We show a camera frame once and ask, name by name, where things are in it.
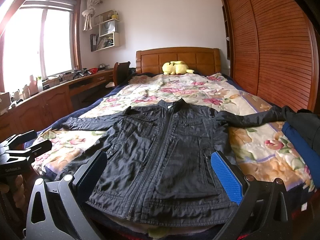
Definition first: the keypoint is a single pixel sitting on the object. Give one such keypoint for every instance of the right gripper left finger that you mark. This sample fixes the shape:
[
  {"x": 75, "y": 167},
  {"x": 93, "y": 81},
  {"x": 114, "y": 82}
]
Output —
[{"x": 56, "y": 208}]

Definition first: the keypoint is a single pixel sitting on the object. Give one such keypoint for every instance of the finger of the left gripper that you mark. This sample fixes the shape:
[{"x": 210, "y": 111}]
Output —
[
  {"x": 33, "y": 151},
  {"x": 15, "y": 140}
]

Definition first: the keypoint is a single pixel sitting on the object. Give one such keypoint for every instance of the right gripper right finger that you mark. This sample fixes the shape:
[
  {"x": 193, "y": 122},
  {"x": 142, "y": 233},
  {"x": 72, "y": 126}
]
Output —
[{"x": 262, "y": 210}]

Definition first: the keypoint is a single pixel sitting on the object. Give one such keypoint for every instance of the black jacket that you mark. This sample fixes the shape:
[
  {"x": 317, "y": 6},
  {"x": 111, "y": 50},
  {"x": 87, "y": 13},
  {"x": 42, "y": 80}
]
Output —
[{"x": 158, "y": 168}]

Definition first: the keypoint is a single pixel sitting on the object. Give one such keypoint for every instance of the folded blue black clothes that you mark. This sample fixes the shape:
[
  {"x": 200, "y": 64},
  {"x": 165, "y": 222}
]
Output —
[{"x": 302, "y": 129}]

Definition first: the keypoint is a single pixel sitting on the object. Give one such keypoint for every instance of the left hand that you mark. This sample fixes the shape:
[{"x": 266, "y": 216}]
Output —
[{"x": 18, "y": 192}]

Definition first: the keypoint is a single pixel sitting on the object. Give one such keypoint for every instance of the wooden desk cabinet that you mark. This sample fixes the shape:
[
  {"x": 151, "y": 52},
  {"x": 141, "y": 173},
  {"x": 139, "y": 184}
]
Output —
[{"x": 39, "y": 111}]

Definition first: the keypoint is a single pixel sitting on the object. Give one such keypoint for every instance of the navy blue bed sheet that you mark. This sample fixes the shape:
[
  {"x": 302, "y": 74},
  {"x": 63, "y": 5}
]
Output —
[{"x": 85, "y": 104}]

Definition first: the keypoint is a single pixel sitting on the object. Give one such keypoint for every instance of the floral blanket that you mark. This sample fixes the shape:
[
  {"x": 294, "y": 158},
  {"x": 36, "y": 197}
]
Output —
[{"x": 264, "y": 151}]

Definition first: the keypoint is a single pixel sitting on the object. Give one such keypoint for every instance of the window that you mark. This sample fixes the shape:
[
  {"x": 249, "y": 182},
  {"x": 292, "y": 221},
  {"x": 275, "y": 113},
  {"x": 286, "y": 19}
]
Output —
[{"x": 42, "y": 39}]

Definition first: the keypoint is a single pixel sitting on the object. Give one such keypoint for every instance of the wooden chair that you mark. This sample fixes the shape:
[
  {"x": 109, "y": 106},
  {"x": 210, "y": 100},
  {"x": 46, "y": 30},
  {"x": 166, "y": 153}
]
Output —
[{"x": 120, "y": 72}]

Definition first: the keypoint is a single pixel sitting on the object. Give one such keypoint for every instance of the yellow plush toy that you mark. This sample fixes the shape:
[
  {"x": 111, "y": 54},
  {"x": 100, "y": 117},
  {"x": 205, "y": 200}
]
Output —
[{"x": 176, "y": 68}]

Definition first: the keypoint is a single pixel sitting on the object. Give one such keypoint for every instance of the tied white curtain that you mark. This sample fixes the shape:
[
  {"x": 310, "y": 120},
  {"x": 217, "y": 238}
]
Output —
[{"x": 88, "y": 13}]

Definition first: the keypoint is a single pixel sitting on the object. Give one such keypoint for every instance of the wooden headboard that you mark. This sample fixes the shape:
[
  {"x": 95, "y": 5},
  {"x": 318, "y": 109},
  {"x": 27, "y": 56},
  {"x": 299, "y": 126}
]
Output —
[{"x": 206, "y": 61}]

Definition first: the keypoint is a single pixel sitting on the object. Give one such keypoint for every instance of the wooden louvered wardrobe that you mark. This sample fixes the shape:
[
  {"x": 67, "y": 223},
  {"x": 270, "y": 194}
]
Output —
[{"x": 274, "y": 51}]

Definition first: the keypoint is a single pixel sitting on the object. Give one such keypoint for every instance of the white wall shelf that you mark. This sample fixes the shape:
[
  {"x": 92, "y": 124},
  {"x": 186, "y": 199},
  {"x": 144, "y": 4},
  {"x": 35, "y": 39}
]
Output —
[{"x": 105, "y": 26}]

